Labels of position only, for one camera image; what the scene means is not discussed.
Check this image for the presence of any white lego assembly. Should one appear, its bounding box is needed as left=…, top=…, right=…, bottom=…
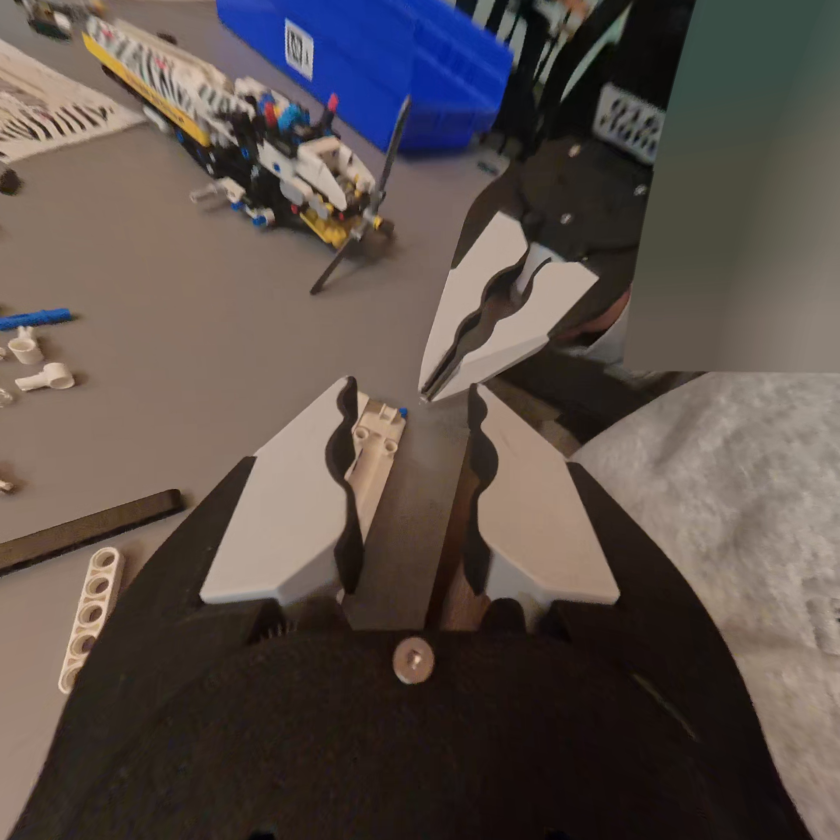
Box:
left=343, top=400, right=409, bottom=529

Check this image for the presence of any black lego beam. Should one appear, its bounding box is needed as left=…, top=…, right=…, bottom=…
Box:
left=0, top=489, right=186, bottom=578

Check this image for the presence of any blue tagged storage bin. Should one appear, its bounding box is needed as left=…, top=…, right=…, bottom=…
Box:
left=215, top=0, right=515, bottom=156

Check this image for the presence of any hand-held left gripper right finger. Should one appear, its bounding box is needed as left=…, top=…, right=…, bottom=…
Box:
left=461, top=384, right=622, bottom=606

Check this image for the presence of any zebra sticker sheet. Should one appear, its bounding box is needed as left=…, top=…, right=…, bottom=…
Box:
left=0, top=38, right=147, bottom=166

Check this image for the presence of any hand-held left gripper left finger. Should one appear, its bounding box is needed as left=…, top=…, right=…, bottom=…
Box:
left=199, top=376, right=366, bottom=606

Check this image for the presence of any person's grey clothing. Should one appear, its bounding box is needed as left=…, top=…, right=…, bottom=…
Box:
left=570, top=371, right=840, bottom=840

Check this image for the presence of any zebra striped lego airplane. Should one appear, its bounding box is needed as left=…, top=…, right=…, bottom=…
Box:
left=82, top=16, right=396, bottom=296

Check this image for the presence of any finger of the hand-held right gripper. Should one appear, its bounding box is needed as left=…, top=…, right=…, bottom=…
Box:
left=418, top=210, right=531, bottom=401
left=427, top=261, right=601, bottom=403

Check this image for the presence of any pile of small lego pieces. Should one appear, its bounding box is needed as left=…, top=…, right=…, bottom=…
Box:
left=0, top=307, right=77, bottom=409

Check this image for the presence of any white five-hole lego beam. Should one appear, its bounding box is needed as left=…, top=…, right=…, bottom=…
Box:
left=58, top=546, right=126, bottom=695

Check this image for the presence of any small multicoloured lego part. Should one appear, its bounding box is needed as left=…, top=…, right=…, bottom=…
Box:
left=26, top=0, right=74, bottom=39

